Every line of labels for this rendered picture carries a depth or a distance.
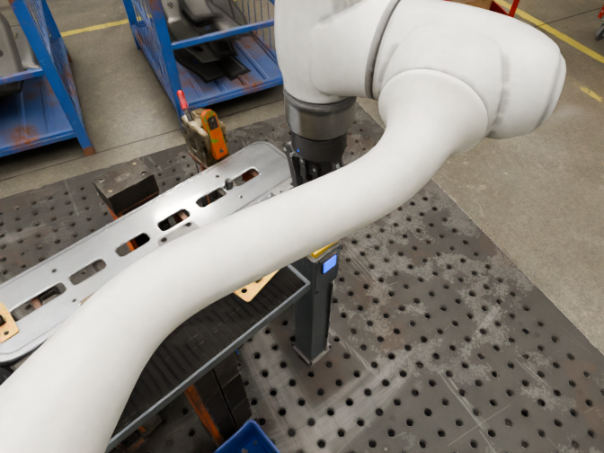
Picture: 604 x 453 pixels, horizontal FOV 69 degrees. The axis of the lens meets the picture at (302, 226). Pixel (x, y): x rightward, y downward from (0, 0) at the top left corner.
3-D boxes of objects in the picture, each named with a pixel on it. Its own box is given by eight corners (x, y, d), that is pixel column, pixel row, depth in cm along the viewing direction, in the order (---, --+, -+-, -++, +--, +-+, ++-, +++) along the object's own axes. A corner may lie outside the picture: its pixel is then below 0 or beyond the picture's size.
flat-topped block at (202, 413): (235, 392, 103) (201, 294, 69) (256, 418, 100) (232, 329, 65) (199, 422, 99) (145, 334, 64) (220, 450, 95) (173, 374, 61)
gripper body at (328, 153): (363, 124, 56) (356, 176, 64) (317, 96, 60) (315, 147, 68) (321, 150, 53) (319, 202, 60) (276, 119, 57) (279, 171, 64)
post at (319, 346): (312, 327, 114) (315, 217, 80) (332, 348, 110) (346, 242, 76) (289, 346, 111) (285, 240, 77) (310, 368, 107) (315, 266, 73)
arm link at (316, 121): (321, 55, 57) (320, 94, 61) (267, 82, 53) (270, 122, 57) (374, 84, 52) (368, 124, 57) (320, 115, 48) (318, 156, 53)
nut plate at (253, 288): (264, 254, 72) (263, 251, 71) (282, 266, 71) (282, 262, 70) (229, 290, 68) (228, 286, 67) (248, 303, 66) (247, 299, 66)
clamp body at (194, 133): (220, 193, 145) (201, 99, 117) (248, 217, 138) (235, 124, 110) (193, 209, 140) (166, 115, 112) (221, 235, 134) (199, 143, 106)
